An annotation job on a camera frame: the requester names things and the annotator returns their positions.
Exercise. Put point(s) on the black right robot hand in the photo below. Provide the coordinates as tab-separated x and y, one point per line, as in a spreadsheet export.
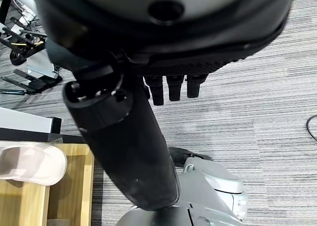
128	136

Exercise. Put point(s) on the wooden shoe rack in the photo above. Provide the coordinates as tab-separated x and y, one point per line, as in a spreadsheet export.
49	198

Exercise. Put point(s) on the silver robot leg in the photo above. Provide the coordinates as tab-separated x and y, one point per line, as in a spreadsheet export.
205	198

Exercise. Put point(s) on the black and white panel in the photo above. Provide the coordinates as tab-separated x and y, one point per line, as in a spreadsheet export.
27	128

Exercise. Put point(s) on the pale pink slipper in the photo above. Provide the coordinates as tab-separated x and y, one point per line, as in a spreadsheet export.
29	162

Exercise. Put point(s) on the black metal stand base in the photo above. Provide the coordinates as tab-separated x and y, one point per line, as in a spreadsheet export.
37	76

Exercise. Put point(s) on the black monitor edge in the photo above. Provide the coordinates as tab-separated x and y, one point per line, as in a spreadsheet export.
5	6

